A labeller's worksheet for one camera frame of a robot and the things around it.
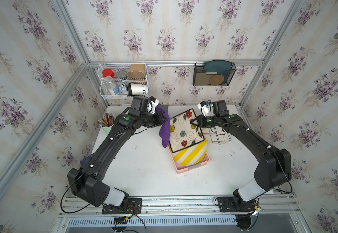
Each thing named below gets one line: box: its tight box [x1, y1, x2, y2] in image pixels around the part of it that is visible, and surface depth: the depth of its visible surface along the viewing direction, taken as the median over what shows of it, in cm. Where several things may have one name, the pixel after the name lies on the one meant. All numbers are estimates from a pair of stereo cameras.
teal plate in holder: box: [202, 60, 232, 75], surface depth 93 cm
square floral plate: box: [169, 108, 205, 153], surface depth 84 cm
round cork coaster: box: [209, 74, 225, 86], surface depth 100 cm
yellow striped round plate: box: [171, 136, 208, 167], surface depth 88 cm
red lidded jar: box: [101, 68, 115, 78], surface depth 93 cm
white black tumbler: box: [127, 83, 148, 95], surface depth 95 cm
